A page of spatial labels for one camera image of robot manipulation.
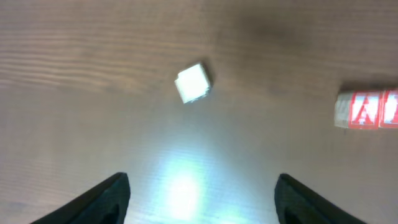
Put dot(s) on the red letter I block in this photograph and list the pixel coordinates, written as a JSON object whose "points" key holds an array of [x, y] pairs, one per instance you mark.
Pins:
{"points": [[388, 112]]}

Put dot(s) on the wooden block blue side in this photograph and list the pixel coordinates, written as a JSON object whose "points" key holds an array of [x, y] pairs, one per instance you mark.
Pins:
{"points": [[192, 83]]}

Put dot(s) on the red letter A block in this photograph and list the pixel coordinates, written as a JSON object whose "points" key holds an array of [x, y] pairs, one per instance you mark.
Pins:
{"points": [[357, 110]]}

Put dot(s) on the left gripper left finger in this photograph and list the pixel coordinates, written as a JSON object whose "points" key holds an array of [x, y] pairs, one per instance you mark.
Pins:
{"points": [[105, 203]]}

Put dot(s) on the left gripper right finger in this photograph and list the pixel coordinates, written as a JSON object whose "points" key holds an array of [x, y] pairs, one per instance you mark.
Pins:
{"points": [[295, 203]]}

